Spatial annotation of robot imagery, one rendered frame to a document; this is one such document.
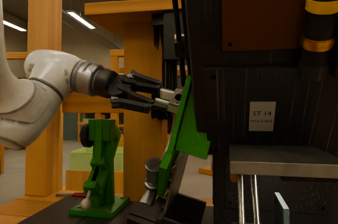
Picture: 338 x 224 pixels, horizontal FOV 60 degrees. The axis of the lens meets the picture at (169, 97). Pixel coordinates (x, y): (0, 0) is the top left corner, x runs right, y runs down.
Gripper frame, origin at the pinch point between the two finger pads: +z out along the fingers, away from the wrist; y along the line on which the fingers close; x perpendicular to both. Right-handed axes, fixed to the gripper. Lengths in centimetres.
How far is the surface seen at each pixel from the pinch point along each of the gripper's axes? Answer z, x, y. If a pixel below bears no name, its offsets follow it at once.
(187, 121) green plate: 6.8, -6.4, -10.1
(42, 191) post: -42, 49, -16
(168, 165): 5.8, -2.4, -19.1
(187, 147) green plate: 8.2, -2.8, -13.8
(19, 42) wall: -804, 617, 645
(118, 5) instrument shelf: -26.3, -7.7, 26.0
